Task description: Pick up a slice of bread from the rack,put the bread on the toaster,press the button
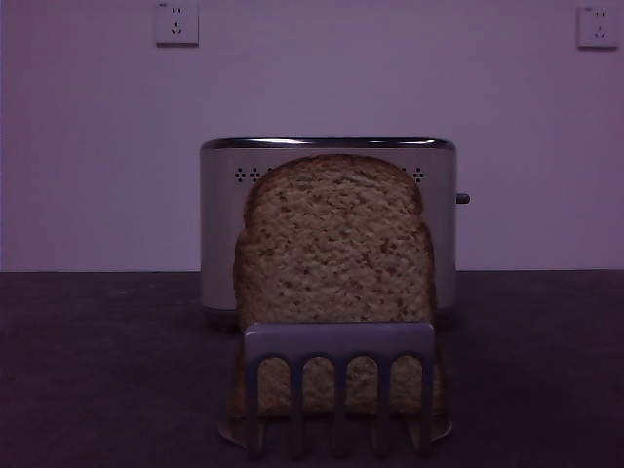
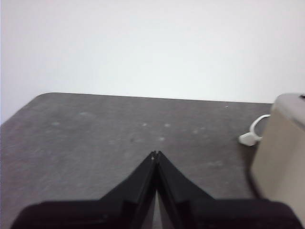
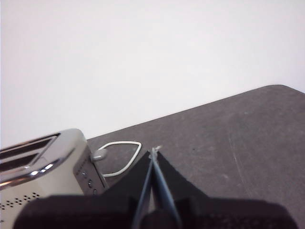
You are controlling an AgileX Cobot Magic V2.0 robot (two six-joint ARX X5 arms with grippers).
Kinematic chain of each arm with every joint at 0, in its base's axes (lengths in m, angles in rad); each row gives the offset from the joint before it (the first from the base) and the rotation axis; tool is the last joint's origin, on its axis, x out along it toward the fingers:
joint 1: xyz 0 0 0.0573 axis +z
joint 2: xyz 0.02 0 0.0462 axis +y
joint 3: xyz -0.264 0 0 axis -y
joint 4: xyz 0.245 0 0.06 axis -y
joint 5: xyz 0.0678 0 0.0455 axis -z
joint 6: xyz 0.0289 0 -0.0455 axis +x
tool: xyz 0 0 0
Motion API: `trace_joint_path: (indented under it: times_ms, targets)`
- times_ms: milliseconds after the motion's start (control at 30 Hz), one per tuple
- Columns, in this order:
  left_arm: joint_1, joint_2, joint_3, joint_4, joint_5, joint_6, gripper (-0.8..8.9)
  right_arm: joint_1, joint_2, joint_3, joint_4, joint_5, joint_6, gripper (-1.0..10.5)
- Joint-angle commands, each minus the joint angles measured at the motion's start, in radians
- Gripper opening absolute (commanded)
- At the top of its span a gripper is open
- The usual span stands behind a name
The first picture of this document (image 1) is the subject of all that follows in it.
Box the brown bread slice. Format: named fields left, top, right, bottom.
left=232, top=154, right=448, bottom=421

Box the cream steel toaster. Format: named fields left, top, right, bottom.
left=199, top=136, right=458, bottom=333

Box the polished steel toast rack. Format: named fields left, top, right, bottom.
left=217, top=321, right=453, bottom=462

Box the white wall socket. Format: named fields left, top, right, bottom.
left=576, top=5, right=620, bottom=50
left=155, top=0, right=200, bottom=49

